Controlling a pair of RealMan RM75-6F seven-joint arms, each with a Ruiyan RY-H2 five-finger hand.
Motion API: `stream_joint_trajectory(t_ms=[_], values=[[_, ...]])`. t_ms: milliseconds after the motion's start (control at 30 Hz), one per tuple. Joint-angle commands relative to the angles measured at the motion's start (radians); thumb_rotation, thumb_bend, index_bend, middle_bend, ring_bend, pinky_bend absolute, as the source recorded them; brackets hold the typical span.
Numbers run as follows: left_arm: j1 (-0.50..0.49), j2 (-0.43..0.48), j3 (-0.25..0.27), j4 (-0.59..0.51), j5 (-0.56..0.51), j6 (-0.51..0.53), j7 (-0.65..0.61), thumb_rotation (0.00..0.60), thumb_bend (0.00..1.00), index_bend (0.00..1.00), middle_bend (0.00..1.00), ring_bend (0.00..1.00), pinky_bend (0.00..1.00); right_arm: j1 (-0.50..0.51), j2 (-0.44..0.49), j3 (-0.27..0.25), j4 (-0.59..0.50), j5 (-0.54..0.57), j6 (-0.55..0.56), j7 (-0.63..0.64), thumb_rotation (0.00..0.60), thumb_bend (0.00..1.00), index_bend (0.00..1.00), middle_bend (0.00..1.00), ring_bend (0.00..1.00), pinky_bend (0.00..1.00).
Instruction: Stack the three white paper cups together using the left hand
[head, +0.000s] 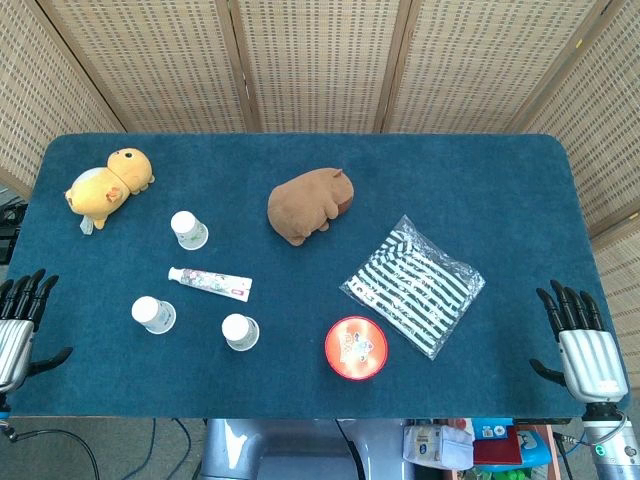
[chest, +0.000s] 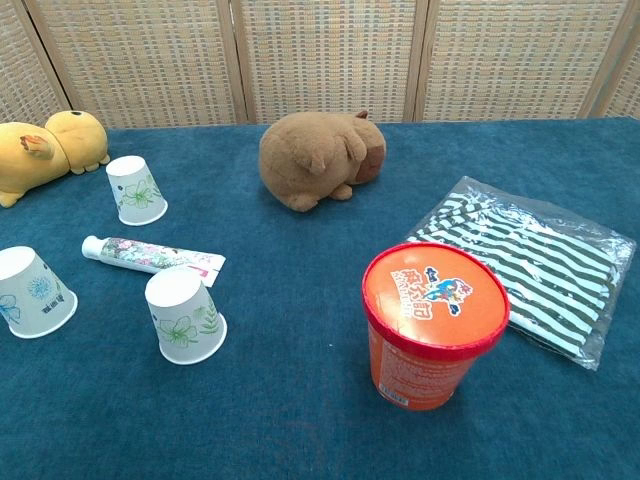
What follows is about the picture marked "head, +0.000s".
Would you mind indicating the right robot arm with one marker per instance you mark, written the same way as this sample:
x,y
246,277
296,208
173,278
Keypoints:
x,y
612,440

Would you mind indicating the yellow plush toy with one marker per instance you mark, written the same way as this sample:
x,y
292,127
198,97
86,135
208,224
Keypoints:
x,y
107,185

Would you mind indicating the blue felt table cover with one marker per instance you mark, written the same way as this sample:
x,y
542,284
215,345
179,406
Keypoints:
x,y
450,175

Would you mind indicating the floral toothpaste tube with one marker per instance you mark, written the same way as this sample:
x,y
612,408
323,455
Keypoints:
x,y
210,282

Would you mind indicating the black equipment box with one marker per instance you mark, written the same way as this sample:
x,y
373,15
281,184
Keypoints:
x,y
10,235

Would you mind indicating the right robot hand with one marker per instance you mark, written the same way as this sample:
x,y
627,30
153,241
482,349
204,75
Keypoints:
x,y
590,360

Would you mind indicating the blue box with sticker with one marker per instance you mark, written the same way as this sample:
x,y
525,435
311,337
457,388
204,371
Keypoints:
x,y
492,429

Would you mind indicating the white soft package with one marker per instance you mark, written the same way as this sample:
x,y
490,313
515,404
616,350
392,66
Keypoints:
x,y
437,447

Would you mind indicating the brown capybara plush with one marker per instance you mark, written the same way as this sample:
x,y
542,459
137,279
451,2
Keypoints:
x,y
307,205

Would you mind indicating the striped shirt in plastic bag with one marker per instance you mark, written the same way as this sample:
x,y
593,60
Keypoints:
x,y
415,287

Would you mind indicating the dark red book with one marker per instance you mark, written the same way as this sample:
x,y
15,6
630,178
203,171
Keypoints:
x,y
497,446

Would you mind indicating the white paper cup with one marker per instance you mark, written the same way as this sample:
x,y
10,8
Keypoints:
x,y
152,315
190,231
241,332

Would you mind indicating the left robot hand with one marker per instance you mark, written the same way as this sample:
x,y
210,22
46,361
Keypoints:
x,y
15,345

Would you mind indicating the woven bamboo folding screen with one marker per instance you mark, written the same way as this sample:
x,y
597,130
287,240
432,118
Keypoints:
x,y
320,60

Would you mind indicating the grey robot torso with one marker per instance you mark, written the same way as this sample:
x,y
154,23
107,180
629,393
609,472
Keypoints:
x,y
280,450

